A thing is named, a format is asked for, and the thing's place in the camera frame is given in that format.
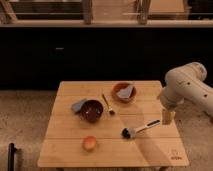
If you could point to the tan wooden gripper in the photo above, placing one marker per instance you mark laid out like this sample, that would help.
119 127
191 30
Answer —
167 116

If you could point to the grey towel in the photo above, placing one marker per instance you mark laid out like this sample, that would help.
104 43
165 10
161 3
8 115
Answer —
125 92

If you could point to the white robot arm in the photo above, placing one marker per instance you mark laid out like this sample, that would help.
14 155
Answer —
185 82

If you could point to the black and white brush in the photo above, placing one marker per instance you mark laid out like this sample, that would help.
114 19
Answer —
130 133

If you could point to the orange clay bowl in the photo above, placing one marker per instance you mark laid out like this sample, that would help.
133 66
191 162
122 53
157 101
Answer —
122 85

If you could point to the small wooden spoon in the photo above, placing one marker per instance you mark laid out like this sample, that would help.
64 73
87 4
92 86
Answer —
110 109

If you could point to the dark brown bowl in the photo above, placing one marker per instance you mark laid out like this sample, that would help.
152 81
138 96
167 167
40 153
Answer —
91 111

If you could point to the wooden folding table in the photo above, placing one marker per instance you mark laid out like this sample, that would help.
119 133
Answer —
159 146

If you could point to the small orange cup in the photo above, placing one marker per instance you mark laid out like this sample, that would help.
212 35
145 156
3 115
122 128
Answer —
89 143

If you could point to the blue-grey cloth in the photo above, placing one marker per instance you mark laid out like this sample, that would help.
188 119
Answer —
76 107

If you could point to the black chair post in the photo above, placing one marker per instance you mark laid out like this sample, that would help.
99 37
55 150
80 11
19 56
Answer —
11 153

